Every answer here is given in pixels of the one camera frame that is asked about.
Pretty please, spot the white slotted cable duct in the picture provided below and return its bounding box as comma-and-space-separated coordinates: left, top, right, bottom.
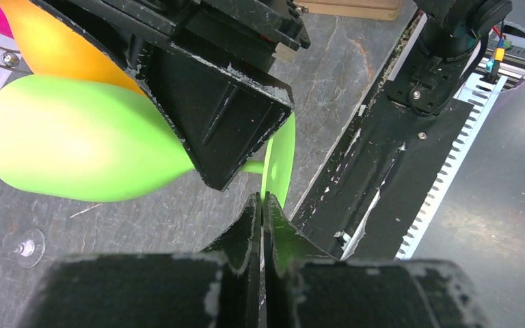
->
394, 73, 508, 260

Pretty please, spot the clear wine glass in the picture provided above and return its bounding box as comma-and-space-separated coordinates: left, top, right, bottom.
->
8, 228, 46, 269

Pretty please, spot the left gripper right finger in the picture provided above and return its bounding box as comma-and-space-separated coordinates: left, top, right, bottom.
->
262, 193, 487, 327

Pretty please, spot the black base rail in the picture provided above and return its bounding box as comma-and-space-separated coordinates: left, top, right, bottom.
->
292, 15, 476, 260

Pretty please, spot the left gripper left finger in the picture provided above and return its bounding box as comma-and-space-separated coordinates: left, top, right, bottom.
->
20, 193, 263, 327

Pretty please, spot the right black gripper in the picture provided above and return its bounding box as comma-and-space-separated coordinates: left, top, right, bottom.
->
35, 1, 310, 191

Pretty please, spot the wooden chessboard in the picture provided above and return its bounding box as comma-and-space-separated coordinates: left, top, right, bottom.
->
295, 0, 403, 21

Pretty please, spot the green wine glass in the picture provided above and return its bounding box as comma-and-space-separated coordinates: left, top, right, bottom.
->
0, 74, 297, 209

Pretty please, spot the orange wine glass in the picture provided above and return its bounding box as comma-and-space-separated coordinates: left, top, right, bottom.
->
0, 1, 144, 95

